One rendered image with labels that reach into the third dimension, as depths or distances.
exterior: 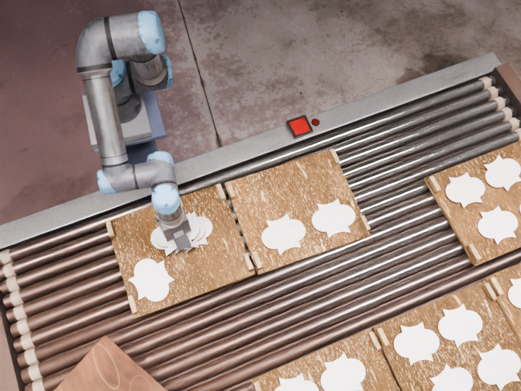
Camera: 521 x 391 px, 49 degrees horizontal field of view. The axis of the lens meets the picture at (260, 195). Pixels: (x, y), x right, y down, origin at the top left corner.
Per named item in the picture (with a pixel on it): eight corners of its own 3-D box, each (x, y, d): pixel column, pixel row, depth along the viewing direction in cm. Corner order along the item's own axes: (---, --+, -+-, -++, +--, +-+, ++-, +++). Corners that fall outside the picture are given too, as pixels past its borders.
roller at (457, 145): (9, 311, 185) (4, 308, 180) (514, 119, 218) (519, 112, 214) (13, 325, 183) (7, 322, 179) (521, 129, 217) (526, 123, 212)
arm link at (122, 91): (97, 80, 204) (87, 56, 192) (134, 74, 206) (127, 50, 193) (100, 107, 199) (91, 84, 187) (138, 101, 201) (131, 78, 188)
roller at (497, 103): (3, 283, 188) (-3, 279, 184) (500, 98, 222) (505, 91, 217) (6, 297, 187) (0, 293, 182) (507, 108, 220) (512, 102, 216)
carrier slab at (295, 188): (224, 184, 200) (224, 182, 198) (331, 150, 206) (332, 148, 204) (258, 275, 187) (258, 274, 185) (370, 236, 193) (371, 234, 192)
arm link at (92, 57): (59, 21, 147) (99, 200, 160) (101, 15, 148) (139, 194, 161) (67, 23, 158) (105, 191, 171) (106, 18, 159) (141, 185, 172)
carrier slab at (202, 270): (106, 223, 193) (105, 221, 191) (219, 185, 199) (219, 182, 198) (135, 320, 180) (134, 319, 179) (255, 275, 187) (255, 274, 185)
